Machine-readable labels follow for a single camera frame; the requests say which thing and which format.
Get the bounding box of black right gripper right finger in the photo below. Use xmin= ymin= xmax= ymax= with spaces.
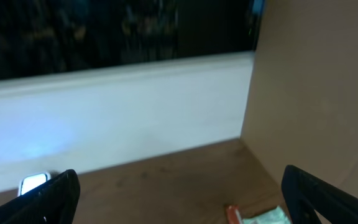
xmin=281 ymin=165 xmax=358 ymax=224

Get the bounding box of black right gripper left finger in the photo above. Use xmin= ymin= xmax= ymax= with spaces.
xmin=0 ymin=169 xmax=80 ymax=224

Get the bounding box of light blue tissue packet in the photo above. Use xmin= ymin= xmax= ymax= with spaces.
xmin=242 ymin=206 xmax=291 ymax=224

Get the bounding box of red Top chocolate bar wrapper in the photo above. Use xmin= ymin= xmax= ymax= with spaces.
xmin=225 ymin=205 xmax=242 ymax=224

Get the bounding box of white barcode scanner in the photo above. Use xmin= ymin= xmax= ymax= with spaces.
xmin=17 ymin=172 xmax=51 ymax=197

